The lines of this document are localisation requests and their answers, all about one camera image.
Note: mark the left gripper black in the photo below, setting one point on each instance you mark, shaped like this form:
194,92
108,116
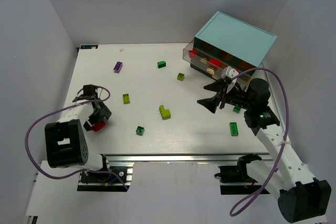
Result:
99,115

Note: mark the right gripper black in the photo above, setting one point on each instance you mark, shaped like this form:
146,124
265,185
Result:
223,97

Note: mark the red round lego piece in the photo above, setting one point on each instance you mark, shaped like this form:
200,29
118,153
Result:
98,126

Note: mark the transparent drawer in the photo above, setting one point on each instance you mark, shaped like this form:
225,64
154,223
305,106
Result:
205,52

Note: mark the small red lego brick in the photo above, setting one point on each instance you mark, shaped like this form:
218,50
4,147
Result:
192,53

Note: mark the red long lego brick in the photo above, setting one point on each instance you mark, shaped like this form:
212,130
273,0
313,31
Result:
216,62

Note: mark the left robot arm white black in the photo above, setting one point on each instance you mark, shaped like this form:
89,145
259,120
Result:
66,144

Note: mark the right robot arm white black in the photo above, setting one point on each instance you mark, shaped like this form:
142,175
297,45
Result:
299,194

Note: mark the green lego near right gripper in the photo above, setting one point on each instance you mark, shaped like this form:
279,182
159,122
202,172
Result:
237,109

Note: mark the lime rectangular lego brick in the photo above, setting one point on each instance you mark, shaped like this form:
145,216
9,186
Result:
126,98

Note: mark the green long lego brick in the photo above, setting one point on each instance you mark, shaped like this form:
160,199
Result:
233,129

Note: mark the lime small lego brick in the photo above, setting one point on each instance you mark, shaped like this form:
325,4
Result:
180,76

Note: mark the dark green square lego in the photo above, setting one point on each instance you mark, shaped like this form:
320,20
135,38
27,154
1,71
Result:
140,130

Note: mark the purple lego brick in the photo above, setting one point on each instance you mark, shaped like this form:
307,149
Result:
118,66

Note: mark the lime L-shaped lego brick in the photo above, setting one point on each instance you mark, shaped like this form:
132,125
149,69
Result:
165,113

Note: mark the teal drawer cabinet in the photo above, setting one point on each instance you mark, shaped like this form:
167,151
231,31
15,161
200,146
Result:
236,37

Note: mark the green lego brick top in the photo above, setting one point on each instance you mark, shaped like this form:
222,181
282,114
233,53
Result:
161,64

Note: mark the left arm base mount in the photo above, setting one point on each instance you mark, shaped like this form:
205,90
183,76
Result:
92,182

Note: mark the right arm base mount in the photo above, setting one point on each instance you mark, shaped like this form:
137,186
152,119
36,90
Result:
234,179

